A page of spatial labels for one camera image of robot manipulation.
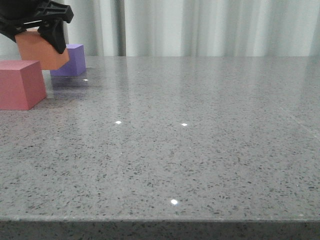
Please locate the purple foam cube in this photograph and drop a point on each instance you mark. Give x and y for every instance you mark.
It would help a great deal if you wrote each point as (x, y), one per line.
(76, 64)

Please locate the orange foam cube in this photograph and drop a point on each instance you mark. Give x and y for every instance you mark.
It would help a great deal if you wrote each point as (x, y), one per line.
(32, 46)

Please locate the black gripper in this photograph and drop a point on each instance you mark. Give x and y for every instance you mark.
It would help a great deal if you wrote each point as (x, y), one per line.
(17, 16)

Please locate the red foam cube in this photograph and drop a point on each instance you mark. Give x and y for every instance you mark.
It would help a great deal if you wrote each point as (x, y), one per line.
(22, 84)

